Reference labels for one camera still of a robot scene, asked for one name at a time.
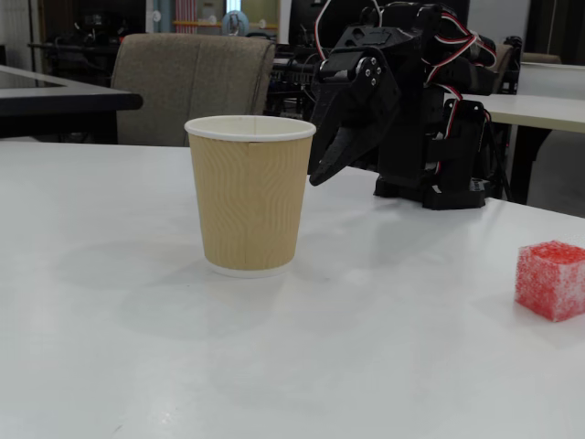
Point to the beige background chair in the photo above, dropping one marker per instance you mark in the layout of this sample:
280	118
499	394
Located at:
541	58

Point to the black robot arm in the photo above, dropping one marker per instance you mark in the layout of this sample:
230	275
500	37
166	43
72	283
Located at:
411	137

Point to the cluttered dark workbench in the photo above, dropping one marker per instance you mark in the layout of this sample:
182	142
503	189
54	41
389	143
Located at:
77	46

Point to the white background table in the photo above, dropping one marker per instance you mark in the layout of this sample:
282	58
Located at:
539	110

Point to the blue round background object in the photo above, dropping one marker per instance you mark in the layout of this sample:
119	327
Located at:
235	21

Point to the dark background table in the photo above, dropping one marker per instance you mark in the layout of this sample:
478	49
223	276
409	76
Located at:
59	98

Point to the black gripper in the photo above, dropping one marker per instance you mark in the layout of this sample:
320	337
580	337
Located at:
376	98

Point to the red foam cube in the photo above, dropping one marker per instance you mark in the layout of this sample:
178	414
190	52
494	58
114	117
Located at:
550	281

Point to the tan paper cup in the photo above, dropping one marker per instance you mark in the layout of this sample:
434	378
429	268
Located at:
249	196

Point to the beige fabric chair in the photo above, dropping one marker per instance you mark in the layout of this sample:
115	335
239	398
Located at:
183	87

